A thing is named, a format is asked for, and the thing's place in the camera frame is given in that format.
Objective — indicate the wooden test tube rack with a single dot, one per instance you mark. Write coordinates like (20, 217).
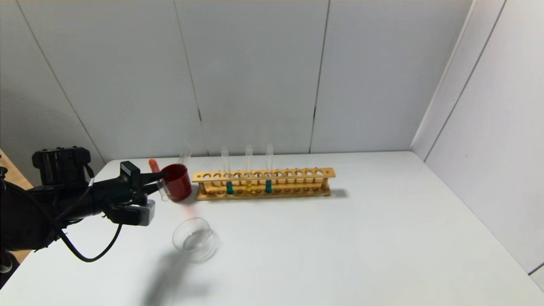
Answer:
(276, 189)

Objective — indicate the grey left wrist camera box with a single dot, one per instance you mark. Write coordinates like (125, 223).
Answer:
(136, 214)

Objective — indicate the orange and black left arm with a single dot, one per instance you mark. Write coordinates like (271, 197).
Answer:
(38, 212)

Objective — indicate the test tube with red pigment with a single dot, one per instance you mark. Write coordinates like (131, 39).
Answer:
(153, 163)

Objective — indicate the test tube with yellow pigment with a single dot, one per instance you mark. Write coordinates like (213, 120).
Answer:
(248, 186)

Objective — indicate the dark red plastic cup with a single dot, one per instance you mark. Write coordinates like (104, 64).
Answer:
(178, 185)

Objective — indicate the empty clear test tube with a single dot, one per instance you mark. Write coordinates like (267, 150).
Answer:
(185, 155)

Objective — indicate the clear glass dish with spout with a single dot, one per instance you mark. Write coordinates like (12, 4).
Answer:
(194, 240)

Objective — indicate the test tube with teal pigment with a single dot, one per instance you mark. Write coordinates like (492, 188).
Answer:
(268, 186)

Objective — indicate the test tube with blue pigment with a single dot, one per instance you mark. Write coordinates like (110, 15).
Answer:
(229, 187)

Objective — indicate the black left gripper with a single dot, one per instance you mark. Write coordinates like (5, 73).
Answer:
(131, 178)

